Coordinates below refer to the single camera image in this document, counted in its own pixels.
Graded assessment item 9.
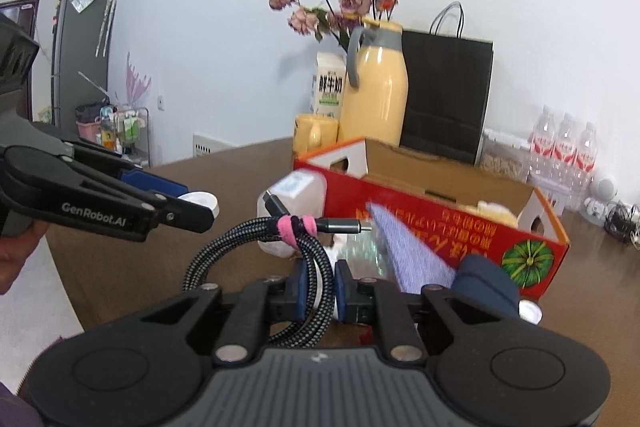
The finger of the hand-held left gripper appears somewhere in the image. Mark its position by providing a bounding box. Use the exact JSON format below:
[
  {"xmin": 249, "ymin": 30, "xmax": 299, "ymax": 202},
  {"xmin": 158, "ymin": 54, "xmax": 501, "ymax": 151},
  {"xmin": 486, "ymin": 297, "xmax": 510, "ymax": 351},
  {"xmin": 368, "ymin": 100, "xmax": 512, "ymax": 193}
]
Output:
[
  {"xmin": 70, "ymin": 146, "xmax": 217, "ymax": 234},
  {"xmin": 74, "ymin": 140, "xmax": 190, "ymax": 198}
]

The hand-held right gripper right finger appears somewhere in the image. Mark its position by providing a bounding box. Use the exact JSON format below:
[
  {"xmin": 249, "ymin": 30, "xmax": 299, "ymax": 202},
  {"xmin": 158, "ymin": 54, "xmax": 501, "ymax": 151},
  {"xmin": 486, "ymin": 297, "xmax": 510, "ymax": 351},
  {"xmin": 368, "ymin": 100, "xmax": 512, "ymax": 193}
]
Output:
[{"xmin": 335, "ymin": 259, "xmax": 518, "ymax": 365}]

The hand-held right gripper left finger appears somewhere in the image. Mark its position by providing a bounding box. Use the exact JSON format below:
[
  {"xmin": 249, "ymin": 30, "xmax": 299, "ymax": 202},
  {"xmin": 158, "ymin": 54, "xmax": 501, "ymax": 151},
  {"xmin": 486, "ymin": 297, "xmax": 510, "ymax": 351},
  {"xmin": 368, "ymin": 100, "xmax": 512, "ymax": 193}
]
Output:
[{"xmin": 142, "ymin": 259, "xmax": 311, "ymax": 368}]

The white bottle cap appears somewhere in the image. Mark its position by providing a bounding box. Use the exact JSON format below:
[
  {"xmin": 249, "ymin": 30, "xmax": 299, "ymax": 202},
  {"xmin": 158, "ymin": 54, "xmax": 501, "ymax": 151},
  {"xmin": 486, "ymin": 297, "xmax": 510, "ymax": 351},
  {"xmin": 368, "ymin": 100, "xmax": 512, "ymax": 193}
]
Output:
[{"xmin": 179, "ymin": 191, "xmax": 221, "ymax": 219}]

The iridescent plastic wrapper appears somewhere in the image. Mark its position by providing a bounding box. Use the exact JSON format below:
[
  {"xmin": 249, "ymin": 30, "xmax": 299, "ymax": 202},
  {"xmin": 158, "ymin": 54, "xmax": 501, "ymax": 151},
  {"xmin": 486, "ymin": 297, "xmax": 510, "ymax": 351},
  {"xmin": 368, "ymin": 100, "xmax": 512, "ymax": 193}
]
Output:
[{"xmin": 332, "ymin": 234, "xmax": 388, "ymax": 280}]

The grey braided cable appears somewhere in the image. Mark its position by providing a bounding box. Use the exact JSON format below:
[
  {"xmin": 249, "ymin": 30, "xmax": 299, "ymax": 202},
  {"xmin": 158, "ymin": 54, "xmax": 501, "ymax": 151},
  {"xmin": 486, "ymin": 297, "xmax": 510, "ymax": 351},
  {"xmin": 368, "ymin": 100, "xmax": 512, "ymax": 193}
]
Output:
[{"xmin": 182, "ymin": 189, "xmax": 373, "ymax": 349}]

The purple knitted cloth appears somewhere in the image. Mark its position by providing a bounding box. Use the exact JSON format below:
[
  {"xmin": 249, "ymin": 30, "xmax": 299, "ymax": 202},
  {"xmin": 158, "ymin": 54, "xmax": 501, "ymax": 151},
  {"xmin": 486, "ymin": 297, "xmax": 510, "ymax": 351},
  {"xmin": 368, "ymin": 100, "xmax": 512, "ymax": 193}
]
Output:
[{"xmin": 365, "ymin": 202, "xmax": 458, "ymax": 295}]

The red cardboard box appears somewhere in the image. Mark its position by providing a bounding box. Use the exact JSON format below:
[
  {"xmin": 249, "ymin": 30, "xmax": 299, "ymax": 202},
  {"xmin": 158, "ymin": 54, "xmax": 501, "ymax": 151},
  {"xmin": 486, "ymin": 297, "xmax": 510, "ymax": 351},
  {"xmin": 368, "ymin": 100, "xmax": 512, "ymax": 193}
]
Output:
[{"xmin": 292, "ymin": 137, "xmax": 571, "ymax": 300}]

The person's left hand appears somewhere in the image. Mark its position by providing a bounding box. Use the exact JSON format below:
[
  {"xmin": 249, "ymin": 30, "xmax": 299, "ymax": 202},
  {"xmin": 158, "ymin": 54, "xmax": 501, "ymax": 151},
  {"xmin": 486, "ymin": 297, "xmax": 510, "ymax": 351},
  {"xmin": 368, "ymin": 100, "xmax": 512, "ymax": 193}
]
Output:
[{"xmin": 0, "ymin": 222, "xmax": 48, "ymax": 295}]

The white radiator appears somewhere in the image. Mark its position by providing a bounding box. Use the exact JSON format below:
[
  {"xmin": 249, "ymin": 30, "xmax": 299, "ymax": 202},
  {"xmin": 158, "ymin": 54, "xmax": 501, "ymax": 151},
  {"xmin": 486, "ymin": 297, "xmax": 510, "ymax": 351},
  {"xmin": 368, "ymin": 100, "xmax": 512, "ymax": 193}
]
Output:
[{"xmin": 192, "ymin": 134, "xmax": 236, "ymax": 158}]

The pink waste bin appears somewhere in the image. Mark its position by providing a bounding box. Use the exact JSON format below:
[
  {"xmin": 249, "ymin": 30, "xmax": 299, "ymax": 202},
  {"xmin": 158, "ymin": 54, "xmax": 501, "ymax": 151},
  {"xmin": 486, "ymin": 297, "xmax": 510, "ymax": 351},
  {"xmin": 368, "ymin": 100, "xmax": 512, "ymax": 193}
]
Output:
[{"xmin": 75, "ymin": 103, "xmax": 106, "ymax": 145}]

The grey refrigerator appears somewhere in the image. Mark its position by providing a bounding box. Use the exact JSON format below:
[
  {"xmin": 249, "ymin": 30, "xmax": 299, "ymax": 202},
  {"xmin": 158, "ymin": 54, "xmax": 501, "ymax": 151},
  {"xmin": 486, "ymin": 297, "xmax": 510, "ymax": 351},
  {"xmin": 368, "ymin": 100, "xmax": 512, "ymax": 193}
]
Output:
[{"xmin": 50, "ymin": 0, "xmax": 118, "ymax": 148}]

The dark wooden door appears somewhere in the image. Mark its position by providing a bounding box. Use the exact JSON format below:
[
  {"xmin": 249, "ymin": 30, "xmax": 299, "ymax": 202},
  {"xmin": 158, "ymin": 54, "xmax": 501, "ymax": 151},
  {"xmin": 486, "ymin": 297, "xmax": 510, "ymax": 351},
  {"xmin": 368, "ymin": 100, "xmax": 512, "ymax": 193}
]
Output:
[{"xmin": 0, "ymin": 0, "xmax": 41, "ymax": 45}]

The folded clear umbrella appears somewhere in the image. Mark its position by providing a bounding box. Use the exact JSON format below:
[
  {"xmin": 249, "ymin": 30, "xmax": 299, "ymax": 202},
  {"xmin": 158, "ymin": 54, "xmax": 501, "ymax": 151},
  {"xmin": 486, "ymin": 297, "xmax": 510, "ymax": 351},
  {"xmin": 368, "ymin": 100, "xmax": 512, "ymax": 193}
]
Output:
[{"xmin": 95, "ymin": 0, "xmax": 118, "ymax": 58}]

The navy blue cloth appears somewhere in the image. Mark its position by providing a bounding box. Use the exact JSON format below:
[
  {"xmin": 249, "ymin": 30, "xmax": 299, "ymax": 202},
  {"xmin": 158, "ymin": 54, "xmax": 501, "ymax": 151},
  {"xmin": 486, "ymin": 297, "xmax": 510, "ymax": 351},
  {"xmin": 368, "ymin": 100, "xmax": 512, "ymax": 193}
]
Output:
[{"xmin": 452, "ymin": 254, "xmax": 521, "ymax": 320}]

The yellow mug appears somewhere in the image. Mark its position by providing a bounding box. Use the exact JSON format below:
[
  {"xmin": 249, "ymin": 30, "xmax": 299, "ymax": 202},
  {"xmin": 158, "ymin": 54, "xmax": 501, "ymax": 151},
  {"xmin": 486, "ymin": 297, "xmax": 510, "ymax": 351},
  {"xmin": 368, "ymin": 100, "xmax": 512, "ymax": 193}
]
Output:
[{"xmin": 293, "ymin": 114, "xmax": 341, "ymax": 156}]

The yellow plush toy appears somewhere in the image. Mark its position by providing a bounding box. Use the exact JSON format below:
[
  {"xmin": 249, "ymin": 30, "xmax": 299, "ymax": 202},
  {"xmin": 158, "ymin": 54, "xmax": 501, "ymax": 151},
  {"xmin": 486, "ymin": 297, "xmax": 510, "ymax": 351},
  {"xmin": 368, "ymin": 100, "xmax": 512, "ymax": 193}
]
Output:
[{"xmin": 457, "ymin": 199, "xmax": 518, "ymax": 228}]

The small round white lid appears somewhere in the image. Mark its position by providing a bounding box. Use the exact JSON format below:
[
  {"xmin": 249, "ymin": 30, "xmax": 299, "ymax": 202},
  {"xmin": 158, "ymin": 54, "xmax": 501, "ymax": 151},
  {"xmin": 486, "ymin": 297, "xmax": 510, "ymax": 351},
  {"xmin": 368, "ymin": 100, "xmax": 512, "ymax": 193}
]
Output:
[{"xmin": 517, "ymin": 299, "xmax": 543, "ymax": 325}]

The white milk carton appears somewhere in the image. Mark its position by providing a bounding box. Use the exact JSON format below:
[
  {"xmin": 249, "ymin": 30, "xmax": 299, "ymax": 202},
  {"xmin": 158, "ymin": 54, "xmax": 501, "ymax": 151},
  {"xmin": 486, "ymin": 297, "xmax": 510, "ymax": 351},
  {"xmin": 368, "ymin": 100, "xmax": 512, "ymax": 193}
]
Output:
[{"xmin": 311, "ymin": 52, "xmax": 347, "ymax": 120}]

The yellow thermos jug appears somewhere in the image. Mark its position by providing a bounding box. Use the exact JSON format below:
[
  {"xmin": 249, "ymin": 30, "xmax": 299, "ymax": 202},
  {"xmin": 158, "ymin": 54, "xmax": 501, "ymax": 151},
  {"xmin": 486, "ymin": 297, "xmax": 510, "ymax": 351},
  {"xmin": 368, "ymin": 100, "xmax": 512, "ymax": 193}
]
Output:
[{"xmin": 340, "ymin": 19, "xmax": 410, "ymax": 148}]

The clear food container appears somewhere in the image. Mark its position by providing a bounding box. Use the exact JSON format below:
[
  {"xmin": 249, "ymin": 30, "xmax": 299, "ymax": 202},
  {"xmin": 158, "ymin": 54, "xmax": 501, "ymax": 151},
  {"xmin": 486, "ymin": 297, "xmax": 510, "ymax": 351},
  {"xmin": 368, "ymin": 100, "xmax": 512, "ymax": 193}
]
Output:
[{"xmin": 479, "ymin": 128, "xmax": 533, "ymax": 182}]

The black paper bag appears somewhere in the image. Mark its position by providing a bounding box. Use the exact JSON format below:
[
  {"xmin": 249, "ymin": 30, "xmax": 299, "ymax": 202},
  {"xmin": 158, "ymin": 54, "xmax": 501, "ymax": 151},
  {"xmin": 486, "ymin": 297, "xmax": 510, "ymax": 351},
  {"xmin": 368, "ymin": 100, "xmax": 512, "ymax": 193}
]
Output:
[{"xmin": 400, "ymin": 2, "xmax": 495, "ymax": 166}]

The white robot toy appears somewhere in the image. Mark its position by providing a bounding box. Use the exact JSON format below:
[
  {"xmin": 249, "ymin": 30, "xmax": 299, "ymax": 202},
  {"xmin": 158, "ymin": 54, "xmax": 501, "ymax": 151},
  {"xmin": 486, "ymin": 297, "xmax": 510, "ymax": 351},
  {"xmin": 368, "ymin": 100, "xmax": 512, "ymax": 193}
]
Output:
[{"xmin": 582, "ymin": 177, "xmax": 618, "ymax": 228}]

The wire storage cart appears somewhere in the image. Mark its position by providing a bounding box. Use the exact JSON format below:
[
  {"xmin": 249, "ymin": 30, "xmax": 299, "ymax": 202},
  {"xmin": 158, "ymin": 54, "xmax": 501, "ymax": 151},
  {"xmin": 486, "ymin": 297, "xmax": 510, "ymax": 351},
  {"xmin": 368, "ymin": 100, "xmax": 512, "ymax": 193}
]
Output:
[{"xmin": 97, "ymin": 104, "xmax": 151, "ymax": 168}]

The purple flower wall decal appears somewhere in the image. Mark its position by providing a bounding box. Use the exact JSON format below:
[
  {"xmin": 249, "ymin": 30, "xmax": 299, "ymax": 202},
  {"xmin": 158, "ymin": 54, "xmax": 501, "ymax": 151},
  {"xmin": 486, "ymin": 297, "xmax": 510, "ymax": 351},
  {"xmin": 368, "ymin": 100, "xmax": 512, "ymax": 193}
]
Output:
[{"xmin": 125, "ymin": 52, "xmax": 153, "ymax": 108}]

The black cable tangle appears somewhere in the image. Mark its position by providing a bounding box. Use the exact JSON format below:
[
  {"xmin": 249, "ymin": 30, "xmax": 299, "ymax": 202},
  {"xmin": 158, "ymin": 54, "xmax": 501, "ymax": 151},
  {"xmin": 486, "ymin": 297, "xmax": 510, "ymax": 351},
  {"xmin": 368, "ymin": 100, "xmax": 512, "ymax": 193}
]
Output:
[{"xmin": 602, "ymin": 199, "xmax": 640, "ymax": 250}]

